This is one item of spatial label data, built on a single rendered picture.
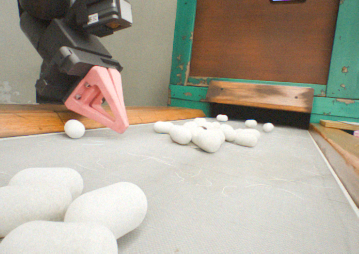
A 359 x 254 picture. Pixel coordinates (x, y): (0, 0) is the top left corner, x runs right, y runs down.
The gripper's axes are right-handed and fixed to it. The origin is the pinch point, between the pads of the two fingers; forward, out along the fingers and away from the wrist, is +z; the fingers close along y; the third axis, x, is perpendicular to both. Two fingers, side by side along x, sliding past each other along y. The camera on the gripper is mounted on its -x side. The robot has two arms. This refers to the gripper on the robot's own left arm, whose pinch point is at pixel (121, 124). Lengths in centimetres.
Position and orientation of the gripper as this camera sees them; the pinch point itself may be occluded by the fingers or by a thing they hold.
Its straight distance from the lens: 32.5
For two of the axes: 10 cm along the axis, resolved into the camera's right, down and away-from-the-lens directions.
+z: 6.3, 7.4, -2.5
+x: -6.7, 6.7, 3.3
